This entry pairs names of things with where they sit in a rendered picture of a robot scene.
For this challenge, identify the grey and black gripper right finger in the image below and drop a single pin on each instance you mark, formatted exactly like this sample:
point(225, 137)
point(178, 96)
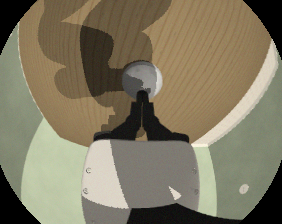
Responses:
point(155, 131)

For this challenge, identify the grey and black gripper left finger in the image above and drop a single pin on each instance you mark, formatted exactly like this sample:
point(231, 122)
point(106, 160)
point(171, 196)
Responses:
point(128, 129)

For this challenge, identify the silver dome bell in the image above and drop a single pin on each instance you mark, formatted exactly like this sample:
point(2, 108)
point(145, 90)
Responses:
point(142, 77)

